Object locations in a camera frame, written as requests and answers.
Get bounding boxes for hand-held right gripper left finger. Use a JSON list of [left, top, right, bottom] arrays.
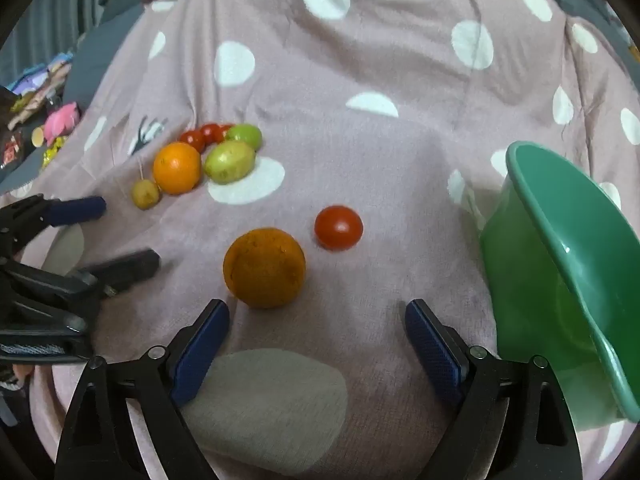
[[54, 299, 231, 480]]

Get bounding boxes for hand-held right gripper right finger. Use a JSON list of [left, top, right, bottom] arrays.
[[405, 299, 583, 480]]

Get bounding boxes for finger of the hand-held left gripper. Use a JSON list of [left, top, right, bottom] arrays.
[[0, 249, 161, 333], [0, 195, 107, 261]]

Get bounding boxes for small yellow fruit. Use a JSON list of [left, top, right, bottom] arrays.
[[131, 179, 161, 211]]

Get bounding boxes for large dark orange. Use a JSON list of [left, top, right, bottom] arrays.
[[223, 227, 307, 309]]

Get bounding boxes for yellow candy wrapper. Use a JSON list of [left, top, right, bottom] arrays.
[[41, 136, 68, 168]]

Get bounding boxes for red snack packet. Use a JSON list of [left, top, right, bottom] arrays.
[[0, 135, 23, 171]]

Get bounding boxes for pink plush toy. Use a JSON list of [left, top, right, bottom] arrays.
[[44, 102, 82, 145]]

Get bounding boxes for bright orange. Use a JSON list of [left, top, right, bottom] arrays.
[[153, 142, 202, 196]]

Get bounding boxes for green plastic basin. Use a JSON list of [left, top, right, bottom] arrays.
[[480, 141, 640, 431]]

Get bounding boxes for yellow-green mango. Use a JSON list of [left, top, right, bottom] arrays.
[[204, 140, 257, 184]]

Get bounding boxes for large red tomato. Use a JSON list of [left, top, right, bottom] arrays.
[[314, 205, 363, 252]]

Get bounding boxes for grey bed sheet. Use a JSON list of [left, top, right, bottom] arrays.
[[0, 0, 151, 196]]

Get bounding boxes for green lime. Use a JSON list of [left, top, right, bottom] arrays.
[[225, 123, 263, 152]]

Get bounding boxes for grey ribbed panel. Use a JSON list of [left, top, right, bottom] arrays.
[[0, 0, 101, 86]]

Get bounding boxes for pink polka dot blanket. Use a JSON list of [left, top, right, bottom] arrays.
[[10, 0, 640, 480]]

